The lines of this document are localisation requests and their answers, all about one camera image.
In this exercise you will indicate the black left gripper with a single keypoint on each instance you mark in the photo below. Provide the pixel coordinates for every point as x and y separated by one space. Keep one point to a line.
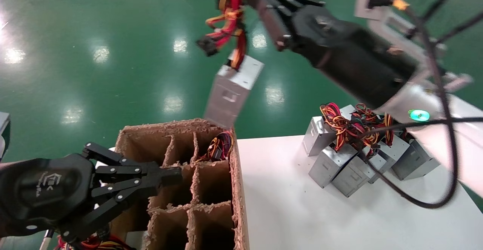
45 193

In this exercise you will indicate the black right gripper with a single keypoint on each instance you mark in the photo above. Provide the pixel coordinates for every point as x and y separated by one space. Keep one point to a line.
351 61

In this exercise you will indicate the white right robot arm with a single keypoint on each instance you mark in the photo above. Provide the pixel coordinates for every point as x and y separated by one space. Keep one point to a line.
464 144

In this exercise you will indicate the brown cardboard divider box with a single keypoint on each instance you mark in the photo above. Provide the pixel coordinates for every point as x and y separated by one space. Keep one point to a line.
211 182

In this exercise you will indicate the grey metal power supply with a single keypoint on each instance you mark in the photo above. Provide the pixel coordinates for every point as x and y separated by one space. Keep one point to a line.
315 138
330 167
413 164
390 152
353 178

